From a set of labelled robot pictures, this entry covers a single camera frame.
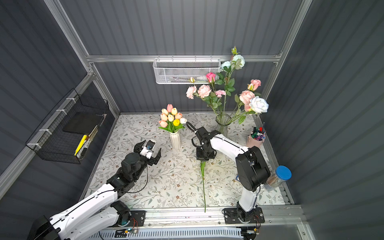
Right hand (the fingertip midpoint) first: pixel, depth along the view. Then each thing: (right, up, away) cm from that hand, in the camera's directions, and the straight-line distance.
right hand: (202, 159), depth 88 cm
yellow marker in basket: (-59, +14, -15) cm, 63 cm away
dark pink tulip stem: (+1, -3, -1) cm, 4 cm away
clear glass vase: (+13, +23, +5) cm, 27 cm away
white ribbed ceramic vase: (-16, +11, +3) cm, 20 cm away
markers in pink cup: (+35, +15, +3) cm, 38 cm away
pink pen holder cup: (+31, +9, +5) cm, 33 cm away
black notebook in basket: (-62, +22, -12) cm, 67 cm away
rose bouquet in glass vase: (+14, +32, -7) cm, 36 cm away
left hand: (-26, +9, -11) cm, 30 cm away
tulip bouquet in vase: (-16, +23, -12) cm, 31 cm away
